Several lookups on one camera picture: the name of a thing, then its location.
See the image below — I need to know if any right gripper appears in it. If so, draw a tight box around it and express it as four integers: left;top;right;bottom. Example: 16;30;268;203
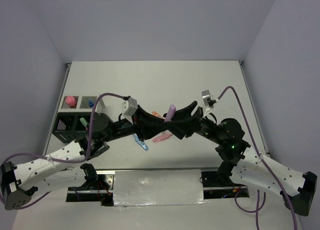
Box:
160;100;223;144

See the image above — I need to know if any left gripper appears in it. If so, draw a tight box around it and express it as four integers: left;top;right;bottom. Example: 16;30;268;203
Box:
103;104;166;142

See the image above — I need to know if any orange highlighter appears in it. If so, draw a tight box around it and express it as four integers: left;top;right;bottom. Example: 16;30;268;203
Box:
152;111;165;119

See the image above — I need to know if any purple highlighter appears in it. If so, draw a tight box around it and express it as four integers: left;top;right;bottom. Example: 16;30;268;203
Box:
164;104;176;122

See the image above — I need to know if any green highlighter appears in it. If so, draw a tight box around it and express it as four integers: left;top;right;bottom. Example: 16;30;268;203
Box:
79;117;89;130

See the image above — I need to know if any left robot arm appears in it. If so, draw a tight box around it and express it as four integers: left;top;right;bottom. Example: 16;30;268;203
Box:
0;108;168;210

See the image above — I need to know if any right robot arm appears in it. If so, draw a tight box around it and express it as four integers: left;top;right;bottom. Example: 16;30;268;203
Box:
164;99;318;216

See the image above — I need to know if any pink highlighter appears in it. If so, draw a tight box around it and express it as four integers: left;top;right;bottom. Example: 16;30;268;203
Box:
152;133;173;143

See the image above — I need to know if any blue highlighter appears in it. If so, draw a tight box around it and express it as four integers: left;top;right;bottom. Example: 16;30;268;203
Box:
133;134;149;151

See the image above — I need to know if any blue capped marker in container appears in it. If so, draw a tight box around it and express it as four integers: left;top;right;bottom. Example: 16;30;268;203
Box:
88;98;95;108

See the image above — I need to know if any black slotted container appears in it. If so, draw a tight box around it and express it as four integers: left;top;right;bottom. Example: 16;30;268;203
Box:
52;112;91;143

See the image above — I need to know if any white slotted container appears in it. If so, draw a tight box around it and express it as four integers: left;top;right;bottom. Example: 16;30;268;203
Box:
58;95;98;112

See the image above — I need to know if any pink glue stick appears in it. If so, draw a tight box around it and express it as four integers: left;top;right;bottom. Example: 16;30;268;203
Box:
65;96;77;108

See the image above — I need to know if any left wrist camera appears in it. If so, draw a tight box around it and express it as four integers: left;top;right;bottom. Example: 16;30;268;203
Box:
121;97;138;123

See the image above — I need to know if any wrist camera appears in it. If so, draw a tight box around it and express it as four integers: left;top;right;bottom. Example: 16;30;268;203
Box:
121;97;138;123
201;90;219;117

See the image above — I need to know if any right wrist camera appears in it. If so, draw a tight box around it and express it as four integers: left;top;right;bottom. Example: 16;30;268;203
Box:
201;90;219;117

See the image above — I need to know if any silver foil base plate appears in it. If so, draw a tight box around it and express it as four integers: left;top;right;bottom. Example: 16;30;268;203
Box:
113;169;205;206

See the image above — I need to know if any black mounting rail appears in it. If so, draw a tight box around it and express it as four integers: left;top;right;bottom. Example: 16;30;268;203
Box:
66;169;249;206

